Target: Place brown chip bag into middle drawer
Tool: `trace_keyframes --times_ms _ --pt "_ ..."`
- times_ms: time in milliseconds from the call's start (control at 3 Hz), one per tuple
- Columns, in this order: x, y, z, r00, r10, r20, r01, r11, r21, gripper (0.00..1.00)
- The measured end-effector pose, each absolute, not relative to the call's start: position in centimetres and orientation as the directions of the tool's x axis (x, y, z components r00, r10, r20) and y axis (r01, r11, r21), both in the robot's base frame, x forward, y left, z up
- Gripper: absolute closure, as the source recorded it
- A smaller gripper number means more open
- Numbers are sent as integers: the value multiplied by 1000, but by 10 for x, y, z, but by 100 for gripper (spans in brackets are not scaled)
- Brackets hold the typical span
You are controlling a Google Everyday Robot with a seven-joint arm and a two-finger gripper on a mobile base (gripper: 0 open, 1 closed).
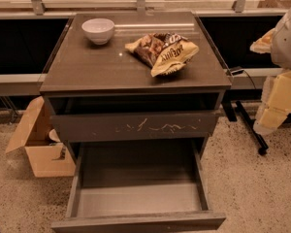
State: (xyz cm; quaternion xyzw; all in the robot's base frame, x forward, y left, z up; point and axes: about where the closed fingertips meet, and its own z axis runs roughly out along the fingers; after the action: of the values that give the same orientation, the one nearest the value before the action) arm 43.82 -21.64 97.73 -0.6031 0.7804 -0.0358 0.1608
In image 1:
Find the black cable on ledge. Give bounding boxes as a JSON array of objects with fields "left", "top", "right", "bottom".
[{"left": 226, "top": 66, "right": 258, "bottom": 90}]

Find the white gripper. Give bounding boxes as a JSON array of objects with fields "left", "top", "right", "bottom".
[{"left": 249, "top": 29, "right": 291, "bottom": 135}]

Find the brown and yellow chip bag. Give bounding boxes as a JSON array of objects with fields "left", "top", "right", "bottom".
[{"left": 125, "top": 33, "right": 199, "bottom": 77}]

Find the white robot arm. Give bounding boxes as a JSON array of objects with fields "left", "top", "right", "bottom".
[{"left": 250, "top": 8, "right": 291, "bottom": 135}]

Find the white item in box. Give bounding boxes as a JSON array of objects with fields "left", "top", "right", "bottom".
[{"left": 48, "top": 129, "right": 60, "bottom": 143}]

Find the open cardboard box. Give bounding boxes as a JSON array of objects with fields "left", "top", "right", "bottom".
[{"left": 6, "top": 96, "right": 76, "bottom": 178}]

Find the black metal stand leg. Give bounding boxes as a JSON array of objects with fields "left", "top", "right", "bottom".
[{"left": 236, "top": 101, "right": 269, "bottom": 155}]

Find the dark brown drawer cabinet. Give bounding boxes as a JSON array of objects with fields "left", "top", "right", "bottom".
[{"left": 39, "top": 11, "right": 233, "bottom": 233}]

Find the open middle drawer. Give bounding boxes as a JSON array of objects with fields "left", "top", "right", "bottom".
[{"left": 51, "top": 139, "right": 226, "bottom": 233}]

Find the closed upper drawer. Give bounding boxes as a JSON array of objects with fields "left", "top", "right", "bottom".
[{"left": 50, "top": 112, "right": 217, "bottom": 142}]

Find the white ceramic bowl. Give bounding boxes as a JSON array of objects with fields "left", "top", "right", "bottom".
[{"left": 81, "top": 18, "right": 114, "bottom": 45}]

